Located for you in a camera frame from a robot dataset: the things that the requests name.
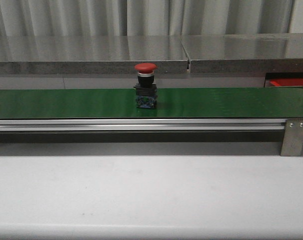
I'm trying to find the grey stone shelf right slab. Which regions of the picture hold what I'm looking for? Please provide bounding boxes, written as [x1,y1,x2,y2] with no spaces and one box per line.
[181,33,303,74]

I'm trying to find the grey stone shelf slab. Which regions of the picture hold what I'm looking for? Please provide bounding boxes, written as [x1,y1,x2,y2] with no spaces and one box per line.
[0,36,189,75]
[181,33,303,74]

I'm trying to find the grey stone shelf left slab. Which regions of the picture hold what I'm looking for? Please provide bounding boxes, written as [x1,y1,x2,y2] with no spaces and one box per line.
[0,36,189,75]

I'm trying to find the green conveyor belt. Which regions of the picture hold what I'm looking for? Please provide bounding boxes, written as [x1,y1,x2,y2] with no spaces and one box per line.
[0,87,303,120]

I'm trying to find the red plastic tray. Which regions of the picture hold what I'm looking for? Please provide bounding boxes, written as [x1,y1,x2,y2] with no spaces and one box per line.
[269,78,303,87]

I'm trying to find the white pleated curtain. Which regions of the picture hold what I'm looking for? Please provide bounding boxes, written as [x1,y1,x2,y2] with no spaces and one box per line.
[0,0,294,37]

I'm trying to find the steel conveyor support bracket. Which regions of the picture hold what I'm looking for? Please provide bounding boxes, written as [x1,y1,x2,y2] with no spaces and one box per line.
[280,118,303,157]

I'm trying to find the aluminium conveyor side rail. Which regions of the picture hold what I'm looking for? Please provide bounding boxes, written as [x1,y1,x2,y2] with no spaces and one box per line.
[0,118,287,132]

